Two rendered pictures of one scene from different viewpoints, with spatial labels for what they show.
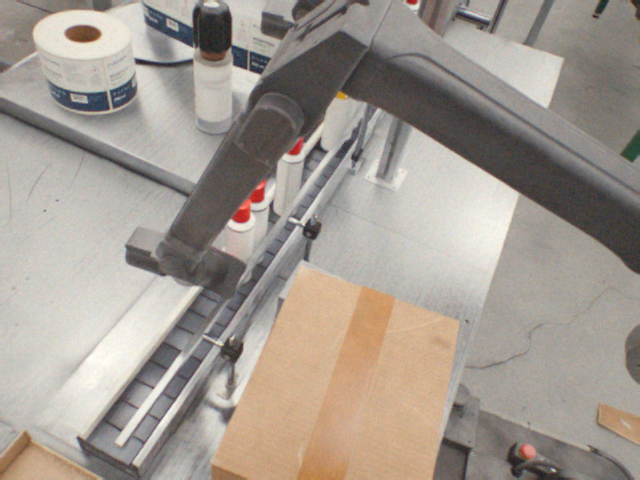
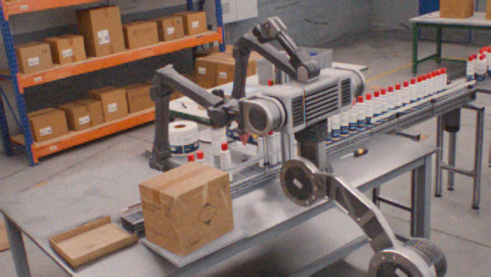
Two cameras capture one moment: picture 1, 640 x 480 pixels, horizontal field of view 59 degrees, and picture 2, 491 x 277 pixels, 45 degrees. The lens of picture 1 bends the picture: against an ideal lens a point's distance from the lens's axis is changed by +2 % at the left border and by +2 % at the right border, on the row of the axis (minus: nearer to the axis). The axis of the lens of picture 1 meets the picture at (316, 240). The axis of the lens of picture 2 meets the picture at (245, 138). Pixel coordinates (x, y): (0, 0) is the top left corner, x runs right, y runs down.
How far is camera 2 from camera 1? 219 cm
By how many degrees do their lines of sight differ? 42
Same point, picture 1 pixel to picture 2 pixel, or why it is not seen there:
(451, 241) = not seen: hidden behind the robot
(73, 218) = not seen: hidden behind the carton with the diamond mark
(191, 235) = (157, 142)
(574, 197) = (195, 96)
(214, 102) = (217, 145)
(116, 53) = (187, 131)
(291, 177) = (224, 160)
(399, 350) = (203, 174)
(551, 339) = not seen: outside the picture
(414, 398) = (198, 181)
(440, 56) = (174, 74)
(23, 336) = (121, 204)
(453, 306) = (280, 215)
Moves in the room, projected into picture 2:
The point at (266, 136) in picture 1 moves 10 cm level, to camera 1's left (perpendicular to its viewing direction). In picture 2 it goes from (152, 94) to (135, 92)
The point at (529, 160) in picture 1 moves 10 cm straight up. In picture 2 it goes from (187, 90) to (183, 65)
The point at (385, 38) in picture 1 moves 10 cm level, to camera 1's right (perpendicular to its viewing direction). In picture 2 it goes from (164, 72) to (183, 74)
